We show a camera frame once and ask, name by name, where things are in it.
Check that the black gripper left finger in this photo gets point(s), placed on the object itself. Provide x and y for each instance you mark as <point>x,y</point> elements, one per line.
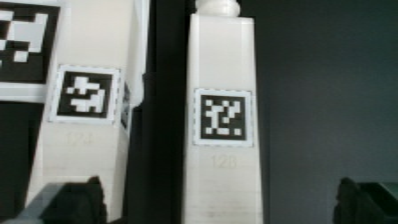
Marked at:
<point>77,206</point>

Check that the white desk leg with marker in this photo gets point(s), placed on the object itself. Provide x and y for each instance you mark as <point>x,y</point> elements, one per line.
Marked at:
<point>223,170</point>

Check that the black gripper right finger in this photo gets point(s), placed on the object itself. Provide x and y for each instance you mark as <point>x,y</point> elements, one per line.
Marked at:
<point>367,202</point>

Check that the fiducial marker sheet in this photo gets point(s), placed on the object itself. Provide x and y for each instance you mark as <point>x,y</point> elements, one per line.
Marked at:
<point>29,20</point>

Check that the white desk leg right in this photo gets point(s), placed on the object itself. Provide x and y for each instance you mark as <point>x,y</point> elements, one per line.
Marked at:
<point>95,93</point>

